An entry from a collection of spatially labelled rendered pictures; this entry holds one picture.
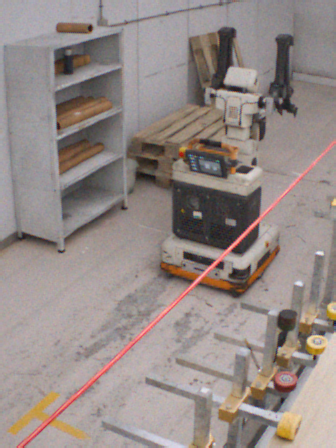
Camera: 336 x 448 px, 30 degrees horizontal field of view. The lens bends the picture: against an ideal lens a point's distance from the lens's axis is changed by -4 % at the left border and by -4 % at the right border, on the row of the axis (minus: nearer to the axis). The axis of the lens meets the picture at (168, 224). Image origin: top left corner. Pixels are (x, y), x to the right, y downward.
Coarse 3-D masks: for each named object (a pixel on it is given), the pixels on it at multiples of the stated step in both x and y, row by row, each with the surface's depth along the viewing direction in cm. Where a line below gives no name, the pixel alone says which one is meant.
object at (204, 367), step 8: (176, 360) 225; (184, 360) 223; (192, 360) 223; (200, 360) 223; (192, 368) 223; (200, 368) 221; (208, 368) 219; (216, 368) 218; (224, 368) 218; (216, 376) 218; (224, 376) 217; (232, 376) 215; (248, 376) 214; (248, 384) 213; (272, 384) 210; (272, 392) 209
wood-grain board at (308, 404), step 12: (324, 360) 214; (312, 372) 208; (324, 372) 208; (312, 384) 203; (324, 384) 202; (300, 396) 197; (312, 396) 197; (324, 396) 197; (300, 408) 192; (312, 408) 192; (324, 408) 191; (312, 420) 186; (324, 420) 186; (276, 432) 182; (300, 432) 182; (312, 432) 181; (324, 432) 181; (276, 444) 178; (288, 444) 177; (300, 444) 177; (312, 444) 177; (324, 444) 176
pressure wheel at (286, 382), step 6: (282, 372) 208; (288, 372) 208; (276, 378) 205; (282, 378) 206; (288, 378) 205; (294, 378) 205; (276, 384) 204; (282, 384) 202; (288, 384) 202; (294, 384) 203; (276, 390) 204; (282, 390) 203; (288, 390) 203; (282, 402) 210
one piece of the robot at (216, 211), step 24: (192, 144) 399; (216, 144) 389; (240, 168) 403; (192, 192) 410; (216, 192) 402; (240, 192) 392; (192, 216) 418; (216, 216) 408; (240, 216) 399; (192, 240) 429; (216, 240) 415
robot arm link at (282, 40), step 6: (282, 36) 403; (288, 36) 402; (282, 42) 400; (288, 42) 405; (282, 48) 402; (276, 54) 405; (282, 54) 403; (282, 60) 404; (276, 66) 407; (282, 66) 406; (276, 72) 408; (282, 72) 408; (276, 78) 409; (282, 78) 410; (270, 84) 413; (276, 84) 410; (282, 84) 409; (270, 90) 413; (282, 90) 409; (282, 96) 410
